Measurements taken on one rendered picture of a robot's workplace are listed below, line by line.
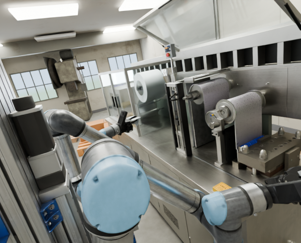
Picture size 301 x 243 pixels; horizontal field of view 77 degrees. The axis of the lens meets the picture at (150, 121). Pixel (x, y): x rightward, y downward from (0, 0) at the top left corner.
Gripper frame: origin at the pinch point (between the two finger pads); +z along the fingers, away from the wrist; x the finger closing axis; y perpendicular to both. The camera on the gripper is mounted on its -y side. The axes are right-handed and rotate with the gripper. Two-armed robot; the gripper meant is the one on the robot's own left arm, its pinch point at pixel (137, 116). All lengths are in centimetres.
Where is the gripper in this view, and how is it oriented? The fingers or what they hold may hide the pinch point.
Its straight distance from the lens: 143.2
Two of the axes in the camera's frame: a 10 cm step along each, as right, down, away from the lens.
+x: 7.5, 1.9, -6.3
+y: 0.8, 9.2, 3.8
